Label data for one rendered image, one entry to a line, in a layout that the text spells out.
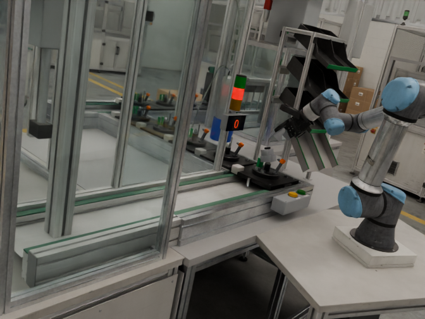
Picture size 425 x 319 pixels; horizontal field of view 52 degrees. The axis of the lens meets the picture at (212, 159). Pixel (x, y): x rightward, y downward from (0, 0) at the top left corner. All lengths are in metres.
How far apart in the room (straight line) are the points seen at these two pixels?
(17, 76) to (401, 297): 1.34
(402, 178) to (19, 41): 5.66
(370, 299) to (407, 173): 4.71
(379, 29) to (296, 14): 8.40
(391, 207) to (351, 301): 0.44
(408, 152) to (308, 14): 3.28
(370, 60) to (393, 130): 10.04
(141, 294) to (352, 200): 0.81
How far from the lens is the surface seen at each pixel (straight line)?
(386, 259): 1.81
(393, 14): 11.58
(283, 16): 3.37
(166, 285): 1.49
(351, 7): 3.71
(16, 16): 0.95
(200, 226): 1.58
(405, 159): 6.21
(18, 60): 0.97
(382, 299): 1.61
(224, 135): 2.01
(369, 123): 1.88
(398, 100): 1.56
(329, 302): 1.47
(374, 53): 11.61
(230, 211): 1.68
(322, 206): 2.25
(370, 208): 1.71
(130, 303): 1.42
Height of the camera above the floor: 1.59
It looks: 16 degrees down
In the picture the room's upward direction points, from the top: 11 degrees clockwise
